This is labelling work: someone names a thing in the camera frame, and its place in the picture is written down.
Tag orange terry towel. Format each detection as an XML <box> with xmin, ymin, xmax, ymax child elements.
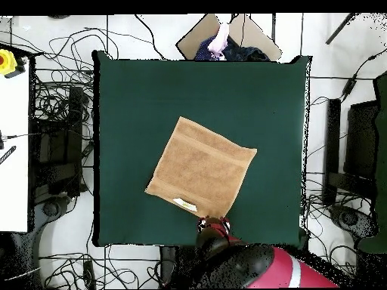
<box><xmin>144</xmin><ymin>116</ymin><xmax>259</xmax><ymax>219</ymax></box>

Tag black power strip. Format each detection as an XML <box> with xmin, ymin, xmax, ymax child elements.
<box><xmin>82</xmin><ymin>259</ymin><xmax>97</xmax><ymax>290</ymax></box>

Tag grey chair base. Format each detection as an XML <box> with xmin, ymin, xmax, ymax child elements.
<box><xmin>329</xmin><ymin>204</ymin><xmax>379</xmax><ymax>242</ymax></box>
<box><xmin>31</xmin><ymin>194</ymin><xmax>73</xmax><ymax>242</ymax></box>

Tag dark green table cloth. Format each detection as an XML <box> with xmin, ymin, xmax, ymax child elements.
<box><xmin>91</xmin><ymin>49</ymin><xmax>312</xmax><ymax>253</ymax></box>

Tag dark blue garment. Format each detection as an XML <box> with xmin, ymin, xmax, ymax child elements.
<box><xmin>193</xmin><ymin>35</ymin><xmax>271</xmax><ymax>62</ymax></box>

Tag pink garment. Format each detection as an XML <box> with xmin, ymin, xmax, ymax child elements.
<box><xmin>206</xmin><ymin>22</ymin><xmax>230</xmax><ymax>60</ymax></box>

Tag brown cardboard box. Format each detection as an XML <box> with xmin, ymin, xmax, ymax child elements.
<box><xmin>175</xmin><ymin>13</ymin><xmax>283</xmax><ymax>62</ymax></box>

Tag white desk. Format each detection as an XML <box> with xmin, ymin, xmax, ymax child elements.
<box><xmin>0</xmin><ymin>58</ymin><xmax>30</xmax><ymax>233</ymax></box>

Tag black metal bar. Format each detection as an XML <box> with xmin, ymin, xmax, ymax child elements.
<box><xmin>325</xmin><ymin>12</ymin><xmax>358</xmax><ymax>45</ymax></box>

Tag yellow emergency stop button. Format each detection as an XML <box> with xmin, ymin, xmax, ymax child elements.
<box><xmin>0</xmin><ymin>48</ymin><xmax>27</xmax><ymax>79</ymax></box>

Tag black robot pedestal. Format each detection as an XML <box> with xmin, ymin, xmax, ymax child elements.
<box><xmin>159</xmin><ymin>245</ymin><xmax>200</xmax><ymax>289</ymax></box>

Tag black cable tangle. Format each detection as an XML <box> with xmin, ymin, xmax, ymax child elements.
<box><xmin>302</xmin><ymin>171</ymin><xmax>364</xmax><ymax>288</ymax></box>
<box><xmin>31</xmin><ymin>26</ymin><xmax>119</xmax><ymax>128</ymax></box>

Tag black power adapter with cable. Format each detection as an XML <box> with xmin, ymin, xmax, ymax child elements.
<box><xmin>340</xmin><ymin>54</ymin><xmax>387</xmax><ymax>100</ymax></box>

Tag black ribbed strap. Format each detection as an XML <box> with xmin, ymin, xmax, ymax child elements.
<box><xmin>0</xmin><ymin>145</ymin><xmax>17</xmax><ymax>166</ymax></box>

